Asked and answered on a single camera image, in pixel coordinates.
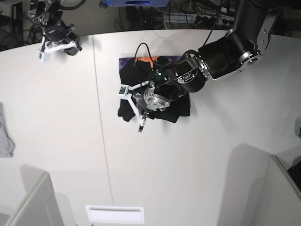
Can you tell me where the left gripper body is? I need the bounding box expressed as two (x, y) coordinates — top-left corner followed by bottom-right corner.
(140, 84), (183, 112)

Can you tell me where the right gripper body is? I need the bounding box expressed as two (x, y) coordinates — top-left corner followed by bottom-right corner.
(45, 24), (77, 44)

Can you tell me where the black T-shirt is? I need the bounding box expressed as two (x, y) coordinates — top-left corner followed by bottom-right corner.
(118, 57), (190, 123)

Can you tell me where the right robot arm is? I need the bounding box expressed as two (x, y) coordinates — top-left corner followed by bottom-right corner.
(26, 0), (85, 62)

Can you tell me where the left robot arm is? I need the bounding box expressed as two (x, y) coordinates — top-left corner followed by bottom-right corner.
(131, 0), (288, 114)

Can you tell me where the blue box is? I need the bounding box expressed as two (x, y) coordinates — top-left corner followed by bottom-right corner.
(104, 0), (170, 7)

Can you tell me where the grey cloth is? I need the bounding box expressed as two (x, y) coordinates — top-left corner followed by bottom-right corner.
(0, 103), (15, 158)

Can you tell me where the right white partition panel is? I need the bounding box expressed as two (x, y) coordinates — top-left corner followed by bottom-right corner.
(240, 155), (301, 226)

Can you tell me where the white partition panel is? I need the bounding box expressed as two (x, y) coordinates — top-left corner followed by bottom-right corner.
(0, 172), (64, 226)
(240, 155), (301, 226)

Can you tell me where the green white object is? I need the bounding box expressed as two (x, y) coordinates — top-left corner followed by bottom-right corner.
(294, 117), (301, 138)

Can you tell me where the black keyboard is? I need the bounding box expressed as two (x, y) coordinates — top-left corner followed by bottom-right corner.
(288, 165), (301, 186)

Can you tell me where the left white partition panel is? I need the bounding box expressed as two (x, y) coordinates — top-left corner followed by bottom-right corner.
(0, 172), (64, 226)

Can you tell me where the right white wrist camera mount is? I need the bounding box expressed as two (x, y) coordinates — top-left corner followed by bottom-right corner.
(38, 35), (77, 63)

